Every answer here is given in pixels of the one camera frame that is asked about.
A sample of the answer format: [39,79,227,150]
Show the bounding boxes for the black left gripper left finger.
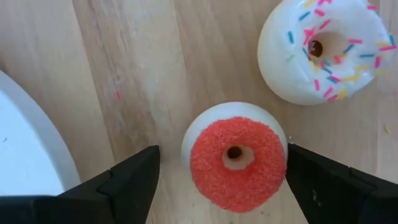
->
[37,144,161,224]

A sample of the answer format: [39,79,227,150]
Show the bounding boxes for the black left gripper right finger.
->
[285,142,398,224]

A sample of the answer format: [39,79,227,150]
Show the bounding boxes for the red sugar frosted donut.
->
[180,101,289,214]

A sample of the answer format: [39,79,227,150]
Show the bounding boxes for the white donut colourful sprinkles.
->
[257,0,398,106]

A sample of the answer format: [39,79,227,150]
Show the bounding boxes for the white round plate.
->
[0,70,82,197]

